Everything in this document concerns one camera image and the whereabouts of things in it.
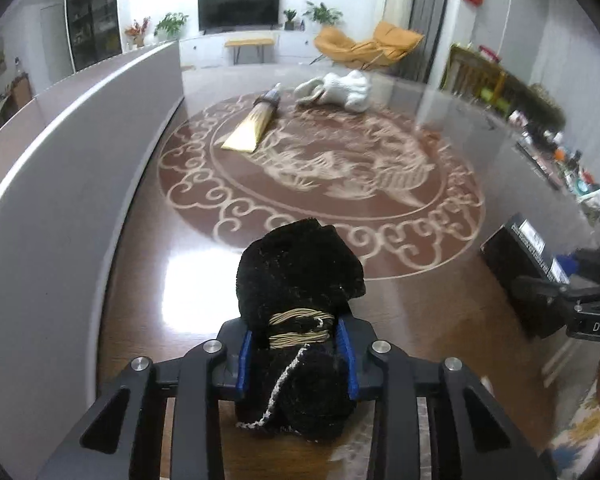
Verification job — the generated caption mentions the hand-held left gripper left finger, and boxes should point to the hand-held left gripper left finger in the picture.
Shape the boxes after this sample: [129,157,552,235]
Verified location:
[55,317,253,480]

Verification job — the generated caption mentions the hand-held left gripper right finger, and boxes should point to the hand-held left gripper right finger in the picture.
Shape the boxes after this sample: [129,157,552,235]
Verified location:
[336,312,556,480]

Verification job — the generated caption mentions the black box with white labels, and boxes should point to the black box with white labels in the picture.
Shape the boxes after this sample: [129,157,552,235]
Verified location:
[479,212,598,341]

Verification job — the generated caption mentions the black fuzzy sock bundle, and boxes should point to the black fuzzy sock bundle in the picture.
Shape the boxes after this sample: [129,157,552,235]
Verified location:
[234,217,368,443]

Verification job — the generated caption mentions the white cardboard storage box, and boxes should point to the white cardboard storage box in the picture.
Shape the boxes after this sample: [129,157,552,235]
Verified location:
[0,39,185,466]

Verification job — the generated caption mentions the clutter of small bottles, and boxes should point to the clutter of small bottles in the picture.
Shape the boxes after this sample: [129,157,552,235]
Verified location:
[510,110,600,256]

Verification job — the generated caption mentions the floral patterned rug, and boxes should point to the floral patterned rug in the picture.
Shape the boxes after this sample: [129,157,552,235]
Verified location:
[550,390,600,471]

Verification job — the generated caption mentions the dark wooden sideboard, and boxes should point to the dark wooden sideboard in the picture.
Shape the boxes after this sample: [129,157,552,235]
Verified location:
[442,44,566,126]

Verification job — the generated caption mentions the gold cosmetic tube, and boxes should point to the gold cosmetic tube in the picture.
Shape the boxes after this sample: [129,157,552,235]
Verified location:
[220,82,282,154]

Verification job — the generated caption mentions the white knit sock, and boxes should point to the white knit sock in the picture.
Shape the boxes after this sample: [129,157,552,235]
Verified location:
[294,78,327,107]
[319,70,372,113]

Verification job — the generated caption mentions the grey curtain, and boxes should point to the grey curtain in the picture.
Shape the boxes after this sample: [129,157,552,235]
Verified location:
[409,0,451,81]

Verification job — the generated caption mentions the orange lounge chair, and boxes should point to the orange lounge chair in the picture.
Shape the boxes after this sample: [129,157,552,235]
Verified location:
[310,21,425,70]

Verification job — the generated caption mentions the white television cabinet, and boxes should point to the white television cabinet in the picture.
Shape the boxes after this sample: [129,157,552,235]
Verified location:
[179,29,326,68]

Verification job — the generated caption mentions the wooden bench with metal legs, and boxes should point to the wooden bench with metal legs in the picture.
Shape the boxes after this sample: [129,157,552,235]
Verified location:
[224,38,274,65]

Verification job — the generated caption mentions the bushy green potted plant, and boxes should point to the bushy green potted plant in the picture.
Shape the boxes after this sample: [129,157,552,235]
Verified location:
[154,12,190,41]

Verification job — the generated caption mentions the large leafy potted plant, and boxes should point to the large leafy potted plant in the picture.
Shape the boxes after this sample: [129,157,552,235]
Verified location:
[302,1,343,26]

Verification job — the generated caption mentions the red flowers in vase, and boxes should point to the red flowers in vase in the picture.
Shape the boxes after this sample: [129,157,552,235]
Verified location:
[125,16,152,50]

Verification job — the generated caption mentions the black flat-screen television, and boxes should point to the black flat-screen television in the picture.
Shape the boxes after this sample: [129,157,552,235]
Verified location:
[197,0,281,31]

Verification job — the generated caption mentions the dark glass display cabinet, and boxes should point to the dark glass display cabinet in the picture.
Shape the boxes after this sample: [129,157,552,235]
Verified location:
[65,0,123,73]

